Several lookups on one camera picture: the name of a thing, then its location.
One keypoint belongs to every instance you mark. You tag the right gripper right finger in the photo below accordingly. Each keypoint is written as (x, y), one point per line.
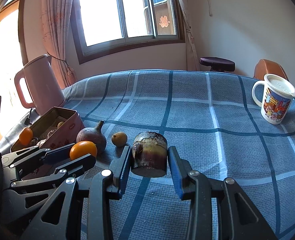
(238, 217)

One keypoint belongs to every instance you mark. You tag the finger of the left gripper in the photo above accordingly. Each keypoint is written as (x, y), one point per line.
(74, 169)
(26, 161)

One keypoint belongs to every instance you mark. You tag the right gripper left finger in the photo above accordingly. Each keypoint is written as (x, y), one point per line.
(60, 217)

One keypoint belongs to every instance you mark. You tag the small orange tangerine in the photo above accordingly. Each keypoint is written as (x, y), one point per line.
(83, 148)

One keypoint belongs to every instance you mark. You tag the small dark water chestnut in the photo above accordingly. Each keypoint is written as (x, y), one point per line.
(34, 142)

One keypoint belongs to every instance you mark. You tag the large orange tangerine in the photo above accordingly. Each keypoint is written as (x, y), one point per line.
(26, 136)

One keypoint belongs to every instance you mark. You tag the brown sugarcane piece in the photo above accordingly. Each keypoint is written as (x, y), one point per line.
(40, 143)

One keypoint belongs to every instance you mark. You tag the dark round water chestnut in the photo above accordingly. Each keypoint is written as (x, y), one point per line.
(52, 131)

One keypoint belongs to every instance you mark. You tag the pink metal tin box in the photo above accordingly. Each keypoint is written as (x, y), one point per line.
(64, 135)

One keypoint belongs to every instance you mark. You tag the purple passion fruit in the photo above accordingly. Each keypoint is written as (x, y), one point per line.
(95, 135)

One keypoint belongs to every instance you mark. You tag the small yellow-green fruit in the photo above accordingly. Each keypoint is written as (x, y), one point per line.
(119, 139)

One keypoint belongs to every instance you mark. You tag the pink electric kettle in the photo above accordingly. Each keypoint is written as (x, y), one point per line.
(42, 85)

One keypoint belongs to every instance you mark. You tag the blue plaid tablecloth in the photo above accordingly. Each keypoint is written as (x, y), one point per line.
(213, 122)

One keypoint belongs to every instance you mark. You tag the white cartoon mug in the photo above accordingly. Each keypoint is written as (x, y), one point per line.
(278, 94)

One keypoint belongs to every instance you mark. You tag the purple cushioned stool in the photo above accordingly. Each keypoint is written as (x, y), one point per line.
(217, 64)

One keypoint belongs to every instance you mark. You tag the pink curtain right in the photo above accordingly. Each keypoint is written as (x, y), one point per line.
(192, 62)

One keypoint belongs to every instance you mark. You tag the pink curtain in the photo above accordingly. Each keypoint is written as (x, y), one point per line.
(192, 62)
(56, 15)

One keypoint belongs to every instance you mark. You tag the pink curtain left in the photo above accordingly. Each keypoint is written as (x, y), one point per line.
(56, 15)

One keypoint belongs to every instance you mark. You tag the window with brown frame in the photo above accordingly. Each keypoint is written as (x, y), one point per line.
(104, 27)

